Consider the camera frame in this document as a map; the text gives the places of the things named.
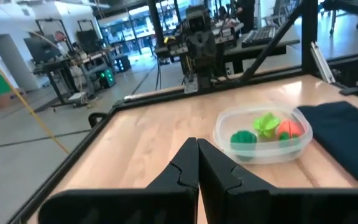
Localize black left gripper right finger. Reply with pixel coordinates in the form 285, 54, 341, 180
197, 138, 358, 224

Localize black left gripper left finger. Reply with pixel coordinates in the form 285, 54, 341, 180
38, 137, 200, 224

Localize dark green toy bell pepper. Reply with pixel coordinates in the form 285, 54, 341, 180
229, 129, 259, 162

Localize lime green toy vegetable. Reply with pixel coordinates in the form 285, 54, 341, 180
252, 112, 282, 139

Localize orange toy vegetable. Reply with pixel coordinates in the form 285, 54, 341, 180
276, 119, 306, 147

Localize clear plastic tupperware container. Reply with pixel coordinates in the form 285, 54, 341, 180
213, 103, 314, 165

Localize person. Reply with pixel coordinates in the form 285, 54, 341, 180
234, 0, 257, 34

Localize black keyboard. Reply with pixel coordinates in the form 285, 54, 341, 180
241, 26, 277, 49

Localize grey desk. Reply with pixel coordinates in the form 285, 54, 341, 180
222, 29, 301, 75

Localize computer with green lights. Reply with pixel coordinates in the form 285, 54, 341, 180
99, 68, 117, 89

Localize silver metal bar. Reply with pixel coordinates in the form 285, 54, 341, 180
310, 41, 336, 85

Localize dark blue folded cloth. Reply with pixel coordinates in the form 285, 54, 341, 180
296, 100, 358, 184

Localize black workbench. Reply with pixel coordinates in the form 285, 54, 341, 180
32, 45, 118, 109

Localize black box white labels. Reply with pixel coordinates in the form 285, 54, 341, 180
329, 55, 358, 91

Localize black monitor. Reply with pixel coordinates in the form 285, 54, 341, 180
23, 34, 63, 65

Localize brown cardboard box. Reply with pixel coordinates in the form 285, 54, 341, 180
0, 88, 28, 110

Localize black aluminium table frame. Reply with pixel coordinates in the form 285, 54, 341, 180
6, 0, 358, 224

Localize black looped cable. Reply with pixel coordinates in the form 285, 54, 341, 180
88, 112, 109, 129

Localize yellow hanging cable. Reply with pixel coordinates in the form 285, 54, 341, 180
0, 44, 70, 155

